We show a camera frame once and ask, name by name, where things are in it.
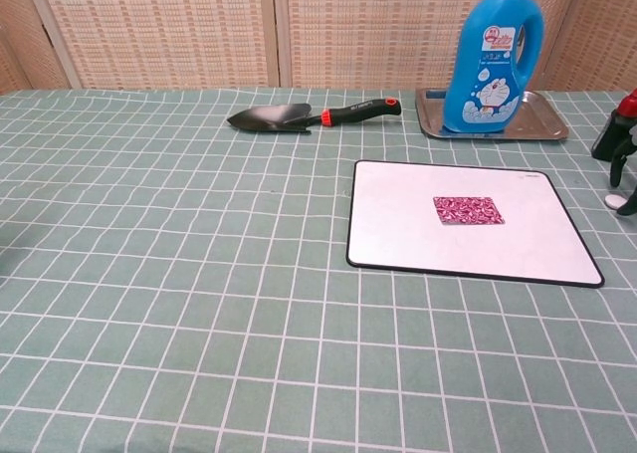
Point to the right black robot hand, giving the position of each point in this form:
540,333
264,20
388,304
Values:
618,169

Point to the blue detergent pump bottle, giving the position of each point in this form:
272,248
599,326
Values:
490,65

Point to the small white oval pad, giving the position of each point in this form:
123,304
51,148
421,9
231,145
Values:
613,200

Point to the green checked tablecloth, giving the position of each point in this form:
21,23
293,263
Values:
174,274

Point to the woven bamboo folding screen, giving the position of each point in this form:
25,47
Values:
174,30

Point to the stainless steel tray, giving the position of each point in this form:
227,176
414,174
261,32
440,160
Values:
535,119

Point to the pink patterned rectangular card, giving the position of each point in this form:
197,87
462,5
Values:
468,210

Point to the black bottle red cap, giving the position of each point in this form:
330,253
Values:
609,137

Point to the white mouse pad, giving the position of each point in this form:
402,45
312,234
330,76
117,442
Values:
398,244

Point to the black garden trowel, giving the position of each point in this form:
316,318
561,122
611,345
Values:
269,117

